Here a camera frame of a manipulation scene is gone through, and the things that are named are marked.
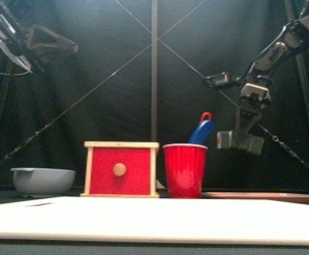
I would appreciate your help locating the wooden box with red face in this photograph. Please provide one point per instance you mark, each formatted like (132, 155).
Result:
(103, 179)

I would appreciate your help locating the white cutting board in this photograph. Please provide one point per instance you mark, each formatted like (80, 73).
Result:
(152, 219)

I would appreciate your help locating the light blue bowl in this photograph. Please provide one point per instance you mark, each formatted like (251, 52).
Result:
(41, 182)

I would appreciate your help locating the red plastic cup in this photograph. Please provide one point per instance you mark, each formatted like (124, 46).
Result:
(183, 172)

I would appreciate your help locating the grey vertical frame pole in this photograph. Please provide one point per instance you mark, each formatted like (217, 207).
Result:
(154, 66)

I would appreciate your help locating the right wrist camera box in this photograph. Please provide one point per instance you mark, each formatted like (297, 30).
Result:
(219, 80)

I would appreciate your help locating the black cloth backdrop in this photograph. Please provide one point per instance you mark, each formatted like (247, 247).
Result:
(95, 83)

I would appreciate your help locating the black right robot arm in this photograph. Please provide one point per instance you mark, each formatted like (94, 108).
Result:
(277, 54)

